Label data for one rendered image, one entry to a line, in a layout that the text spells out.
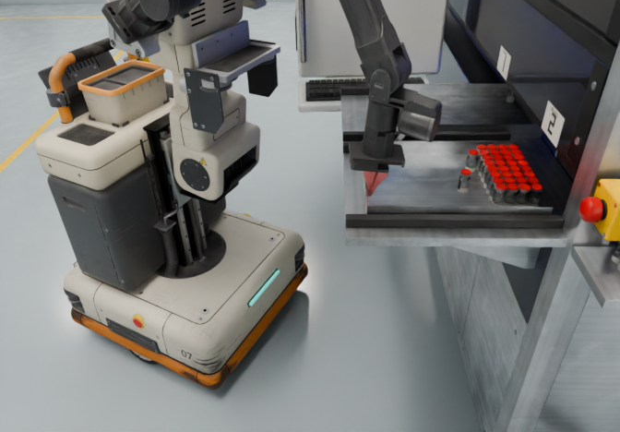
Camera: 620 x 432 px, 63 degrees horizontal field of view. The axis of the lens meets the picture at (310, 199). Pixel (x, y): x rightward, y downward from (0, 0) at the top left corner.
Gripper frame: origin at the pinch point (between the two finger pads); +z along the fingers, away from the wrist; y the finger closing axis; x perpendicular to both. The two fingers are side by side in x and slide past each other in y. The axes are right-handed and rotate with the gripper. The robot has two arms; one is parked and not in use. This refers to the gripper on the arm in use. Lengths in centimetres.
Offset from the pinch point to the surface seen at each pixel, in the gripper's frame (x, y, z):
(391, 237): -11.6, 3.4, 2.1
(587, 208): -19.8, 30.3, -12.9
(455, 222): -9.0, 15.1, -0.3
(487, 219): -8.8, 20.9, -1.5
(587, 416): -14, 57, 49
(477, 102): 48, 33, 0
